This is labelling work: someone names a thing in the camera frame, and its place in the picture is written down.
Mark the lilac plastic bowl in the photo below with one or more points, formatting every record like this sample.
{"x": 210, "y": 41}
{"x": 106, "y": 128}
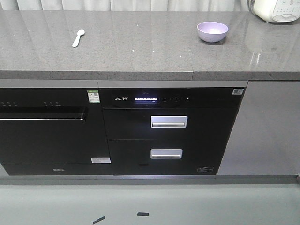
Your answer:
{"x": 212, "y": 32}

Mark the black drawer sterilizer cabinet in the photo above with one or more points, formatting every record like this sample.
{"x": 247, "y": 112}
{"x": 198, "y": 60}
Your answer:
{"x": 211, "y": 114}

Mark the pale green plastic spoon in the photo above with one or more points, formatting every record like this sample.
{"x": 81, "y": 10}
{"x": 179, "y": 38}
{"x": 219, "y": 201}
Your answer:
{"x": 80, "y": 33}

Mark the lower silver drawer handle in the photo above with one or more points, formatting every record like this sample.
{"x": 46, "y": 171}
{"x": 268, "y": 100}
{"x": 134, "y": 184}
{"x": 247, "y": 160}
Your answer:
{"x": 166, "y": 153}

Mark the grey cabinet door right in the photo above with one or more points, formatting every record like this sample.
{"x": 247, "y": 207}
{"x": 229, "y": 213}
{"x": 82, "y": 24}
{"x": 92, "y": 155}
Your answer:
{"x": 265, "y": 138}

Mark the upper silver drawer handle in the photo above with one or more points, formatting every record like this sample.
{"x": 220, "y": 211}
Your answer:
{"x": 169, "y": 121}

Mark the black tape strip right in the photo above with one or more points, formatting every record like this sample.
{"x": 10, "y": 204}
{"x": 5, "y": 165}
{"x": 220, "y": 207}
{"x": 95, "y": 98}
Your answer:
{"x": 142, "y": 214}

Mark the black built-in dishwasher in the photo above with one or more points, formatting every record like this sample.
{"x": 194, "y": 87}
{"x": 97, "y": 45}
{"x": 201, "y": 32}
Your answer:
{"x": 52, "y": 128}

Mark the white curtain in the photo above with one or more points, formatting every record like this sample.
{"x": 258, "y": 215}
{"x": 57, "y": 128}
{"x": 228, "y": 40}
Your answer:
{"x": 127, "y": 5}

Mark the black tape strip left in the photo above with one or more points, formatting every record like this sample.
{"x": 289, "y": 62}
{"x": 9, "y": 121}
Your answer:
{"x": 98, "y": 220}

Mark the silver drawer handle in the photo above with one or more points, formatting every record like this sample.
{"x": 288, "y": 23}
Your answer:
{"x": 169, "y": 121}
{"x": 166, "y": 153}

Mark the black tape strip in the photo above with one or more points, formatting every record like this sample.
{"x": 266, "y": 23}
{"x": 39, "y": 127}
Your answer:
{"x": 142, "y": 214}
{"x": 98, "y": 220}

